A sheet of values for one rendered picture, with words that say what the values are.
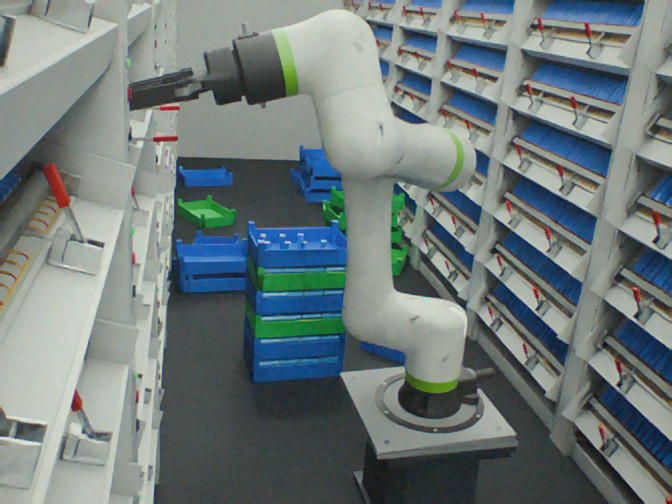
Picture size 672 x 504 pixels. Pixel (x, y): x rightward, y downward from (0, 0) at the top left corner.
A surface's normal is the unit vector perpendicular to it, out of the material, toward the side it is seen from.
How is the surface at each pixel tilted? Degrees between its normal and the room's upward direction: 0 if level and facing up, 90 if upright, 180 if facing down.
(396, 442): 3
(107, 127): 90
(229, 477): 0
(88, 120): 90
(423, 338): 90
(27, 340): 16
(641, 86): 90
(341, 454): 0
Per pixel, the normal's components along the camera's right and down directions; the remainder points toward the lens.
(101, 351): 0.20, 0.36
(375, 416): 0.04, -0.93
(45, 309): 0.34, -0.90
